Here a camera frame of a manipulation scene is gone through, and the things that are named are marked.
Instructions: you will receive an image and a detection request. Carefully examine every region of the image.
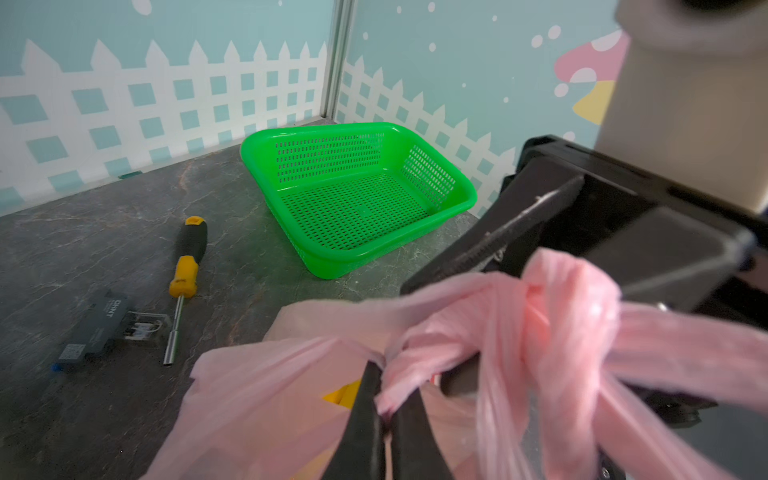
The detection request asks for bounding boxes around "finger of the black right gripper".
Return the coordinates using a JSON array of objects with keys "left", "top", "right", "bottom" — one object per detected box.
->
[{"left": 439, "top": 354, "right": 481, "bottom": 398}]

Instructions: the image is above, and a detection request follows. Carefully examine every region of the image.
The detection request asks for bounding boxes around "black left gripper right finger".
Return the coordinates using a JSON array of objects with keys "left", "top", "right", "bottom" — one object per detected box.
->
[{"left": 390, "top": 389, "right": 454, "bottom": 480}]

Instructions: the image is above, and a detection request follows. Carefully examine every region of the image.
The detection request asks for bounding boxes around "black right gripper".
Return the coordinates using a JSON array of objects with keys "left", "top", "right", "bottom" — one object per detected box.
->
[{"left": 400, "top": 135, "right": 767, "bottom": 329}]

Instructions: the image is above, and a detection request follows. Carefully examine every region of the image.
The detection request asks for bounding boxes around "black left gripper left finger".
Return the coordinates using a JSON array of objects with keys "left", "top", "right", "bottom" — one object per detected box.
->
[{"left": 321, "top": 361, "right": 384, "bottom": 480}]

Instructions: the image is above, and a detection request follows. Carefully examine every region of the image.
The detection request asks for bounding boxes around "yellow banana bunch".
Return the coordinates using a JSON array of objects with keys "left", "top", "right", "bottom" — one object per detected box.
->
[{"left": 323, "top": 380, "right": 361, "bottom": 409}]

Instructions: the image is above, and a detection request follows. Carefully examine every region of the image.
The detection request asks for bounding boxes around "pink plastic bag back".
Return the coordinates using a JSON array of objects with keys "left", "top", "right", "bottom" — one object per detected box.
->
[{"left": 147, "top": 249, "right": 767, "bottom": 479}]

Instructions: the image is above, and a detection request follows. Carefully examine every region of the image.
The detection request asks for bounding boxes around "green plastic basket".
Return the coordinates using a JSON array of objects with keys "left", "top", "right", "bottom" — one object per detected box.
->
[{"left": 240, "top": 123, "right": 477, "bottom": 280}]

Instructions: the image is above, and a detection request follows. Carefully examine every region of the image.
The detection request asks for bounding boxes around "small grey electrical module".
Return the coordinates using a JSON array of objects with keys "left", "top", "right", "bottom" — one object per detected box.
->
[{"left": 52, "top": 290, "right": 172, "bottom": 372}]

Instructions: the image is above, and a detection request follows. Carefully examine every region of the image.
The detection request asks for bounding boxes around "yellow black handled screwdriver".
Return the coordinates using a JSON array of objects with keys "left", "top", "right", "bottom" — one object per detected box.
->
[{"left": 163, "top": 216, "right": 208, "bottom": 366}]

